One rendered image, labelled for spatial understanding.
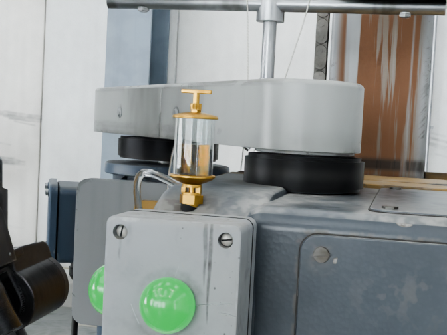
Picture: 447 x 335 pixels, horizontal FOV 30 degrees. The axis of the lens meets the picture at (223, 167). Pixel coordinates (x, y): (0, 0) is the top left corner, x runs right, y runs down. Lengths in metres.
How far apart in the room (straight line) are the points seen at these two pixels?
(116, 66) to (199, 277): 5.11
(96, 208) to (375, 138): 0.32
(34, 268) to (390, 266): 0.39
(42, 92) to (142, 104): 5.41
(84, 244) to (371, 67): 0.38
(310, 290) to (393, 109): 0.51
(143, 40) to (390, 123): 4.58
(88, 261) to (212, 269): 0.50
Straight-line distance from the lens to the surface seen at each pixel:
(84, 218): 0.93
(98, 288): 0.47
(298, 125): 0.59
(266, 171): 0.60
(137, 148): 0.95
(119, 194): 0.92
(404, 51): 0.97
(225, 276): 0.44
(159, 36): 5.88
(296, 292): 0.49
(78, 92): 6.11
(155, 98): 0.80
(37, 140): 6.24
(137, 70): 5.49
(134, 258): 0.45
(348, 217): 0.49
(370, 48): 0.97
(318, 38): 1.03
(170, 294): 0.44
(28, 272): 0.76
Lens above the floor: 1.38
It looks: 3 degrees down
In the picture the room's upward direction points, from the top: 3 degrees clockwise
